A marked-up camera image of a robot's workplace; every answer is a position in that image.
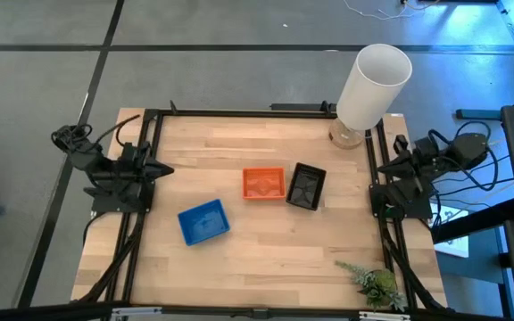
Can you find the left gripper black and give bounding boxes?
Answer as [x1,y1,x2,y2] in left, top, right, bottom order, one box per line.
[120,158,176,185]

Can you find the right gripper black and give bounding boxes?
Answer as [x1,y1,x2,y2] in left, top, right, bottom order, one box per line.
[377,149,426,180]

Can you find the blue plastic slotted basket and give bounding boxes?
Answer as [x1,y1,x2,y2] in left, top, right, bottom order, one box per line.
[177,198,232,248]

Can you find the black plastic slotted basket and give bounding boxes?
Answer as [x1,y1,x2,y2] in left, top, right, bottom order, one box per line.
[285,161,328,212]

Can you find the table lamp white shade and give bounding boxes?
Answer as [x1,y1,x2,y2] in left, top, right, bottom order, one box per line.
[327,43,414,151]

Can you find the orange plastic slotted basket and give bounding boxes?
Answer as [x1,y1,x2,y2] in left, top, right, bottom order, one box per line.
[241,166,287,202]

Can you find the green artificial plant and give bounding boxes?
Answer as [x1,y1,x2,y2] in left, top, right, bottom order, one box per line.
[334,259,409,313]

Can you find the black overhead rig bar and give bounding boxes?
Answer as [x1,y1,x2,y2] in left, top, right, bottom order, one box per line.
[0,300,514,321]

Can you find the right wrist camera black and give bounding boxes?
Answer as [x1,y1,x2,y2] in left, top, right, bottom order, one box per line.
[393,133,411,155]

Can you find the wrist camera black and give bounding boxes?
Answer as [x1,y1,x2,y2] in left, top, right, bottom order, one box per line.
[393,133,411,155]
[121,141,151,161]

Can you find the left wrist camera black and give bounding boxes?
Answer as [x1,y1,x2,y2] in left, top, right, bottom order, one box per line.
[121,141,151,161]

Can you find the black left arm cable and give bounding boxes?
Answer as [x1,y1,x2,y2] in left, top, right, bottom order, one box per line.
[51,113,143,153]

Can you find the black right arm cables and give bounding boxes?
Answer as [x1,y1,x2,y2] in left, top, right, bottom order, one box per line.
[426,119,514,200]

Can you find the black cable bundle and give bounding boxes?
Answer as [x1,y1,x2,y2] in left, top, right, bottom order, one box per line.
[77,209,147,305]
[377,212,446,313]

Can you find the black aluminium table frame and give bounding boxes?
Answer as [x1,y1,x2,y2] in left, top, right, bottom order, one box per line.
[104,100,419,313]

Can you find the white floor cable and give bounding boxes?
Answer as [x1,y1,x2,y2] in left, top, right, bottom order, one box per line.
[340,0,442,21]

